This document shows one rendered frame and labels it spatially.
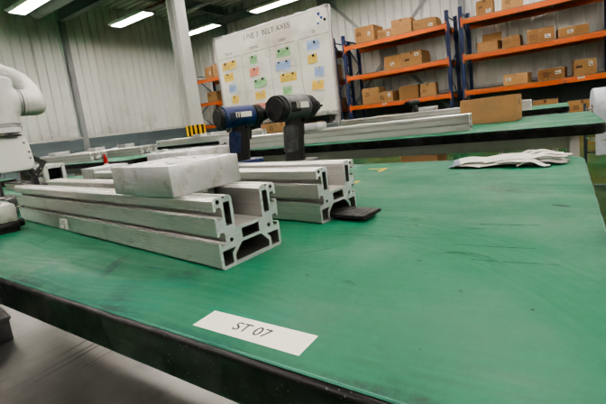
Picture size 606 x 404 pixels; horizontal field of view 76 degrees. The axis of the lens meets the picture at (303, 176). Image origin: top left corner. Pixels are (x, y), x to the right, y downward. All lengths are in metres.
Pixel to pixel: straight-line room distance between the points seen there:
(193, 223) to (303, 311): 0.20
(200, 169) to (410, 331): 0.33
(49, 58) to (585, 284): 13.45
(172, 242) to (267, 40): 3.78
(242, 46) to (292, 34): 0.66
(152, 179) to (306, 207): 0.23
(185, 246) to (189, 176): 0.09
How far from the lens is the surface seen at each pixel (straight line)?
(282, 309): 0.36
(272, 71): 4.17
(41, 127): 13.09
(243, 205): 0.52
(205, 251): 0.49
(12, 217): 1.03
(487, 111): 2.55
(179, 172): 0.51
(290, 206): 0.63
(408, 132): 2.19
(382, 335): 0.31
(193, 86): 9.34
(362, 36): 11.14
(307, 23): 3.97
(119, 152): 4.55
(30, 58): 13.36
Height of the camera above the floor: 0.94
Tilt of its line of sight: 8 degrees down
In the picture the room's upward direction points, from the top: 7 degrees counter-clockwise
